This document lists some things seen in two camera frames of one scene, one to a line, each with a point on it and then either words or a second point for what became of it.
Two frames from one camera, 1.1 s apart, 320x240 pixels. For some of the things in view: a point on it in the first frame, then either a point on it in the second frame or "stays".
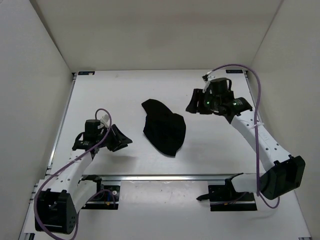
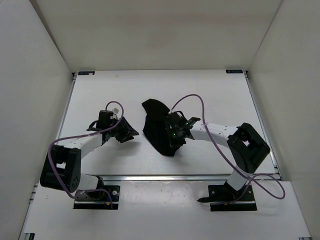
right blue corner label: x=234 y=71 stays
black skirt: x=166 y=130 stays
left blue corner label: x=86 y=73 stays
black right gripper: x=195 y=105 to x=174 y=144
